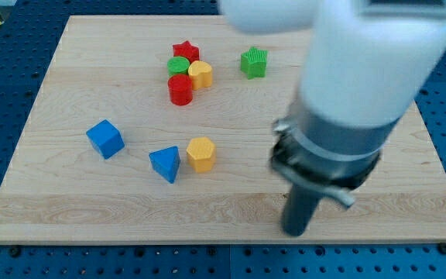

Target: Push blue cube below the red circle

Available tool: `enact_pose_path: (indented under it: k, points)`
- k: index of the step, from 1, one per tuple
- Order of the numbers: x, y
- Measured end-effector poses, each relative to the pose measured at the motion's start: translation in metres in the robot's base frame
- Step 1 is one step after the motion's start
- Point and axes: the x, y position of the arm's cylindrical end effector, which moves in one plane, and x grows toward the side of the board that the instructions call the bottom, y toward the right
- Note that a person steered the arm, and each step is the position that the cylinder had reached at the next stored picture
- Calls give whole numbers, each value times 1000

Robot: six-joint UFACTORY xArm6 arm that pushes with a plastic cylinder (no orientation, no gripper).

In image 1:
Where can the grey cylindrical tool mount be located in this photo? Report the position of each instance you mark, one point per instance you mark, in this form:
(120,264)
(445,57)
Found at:
(322,157)

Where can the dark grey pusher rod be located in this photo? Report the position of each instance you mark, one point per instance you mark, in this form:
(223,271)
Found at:
(298,210)

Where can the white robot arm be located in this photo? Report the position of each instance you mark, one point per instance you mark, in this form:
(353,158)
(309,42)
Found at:
(366,62)

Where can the blue cube block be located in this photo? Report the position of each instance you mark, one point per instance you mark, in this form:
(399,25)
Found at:
(106,139)

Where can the yellow hexagon block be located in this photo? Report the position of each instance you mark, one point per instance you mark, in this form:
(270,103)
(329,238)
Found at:
(201,154)

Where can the green star block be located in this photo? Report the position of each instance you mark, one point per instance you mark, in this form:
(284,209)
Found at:
(253,62)

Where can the blue triangle block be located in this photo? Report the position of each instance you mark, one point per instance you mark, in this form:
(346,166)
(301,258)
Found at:
(166,162)

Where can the yellow heart block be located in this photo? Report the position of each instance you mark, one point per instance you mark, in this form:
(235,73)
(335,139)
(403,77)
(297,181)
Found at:
(200,73)

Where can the red cylinder block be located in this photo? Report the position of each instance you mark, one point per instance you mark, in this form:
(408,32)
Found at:
(180,89)

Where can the light wooden board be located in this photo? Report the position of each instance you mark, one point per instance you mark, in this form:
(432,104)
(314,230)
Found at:
(58,190)

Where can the green cylinder block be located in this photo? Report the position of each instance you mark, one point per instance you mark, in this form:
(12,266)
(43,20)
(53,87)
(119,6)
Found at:
(177,65)

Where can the red star block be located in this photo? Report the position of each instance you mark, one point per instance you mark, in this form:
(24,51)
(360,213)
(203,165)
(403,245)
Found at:
(186,49)

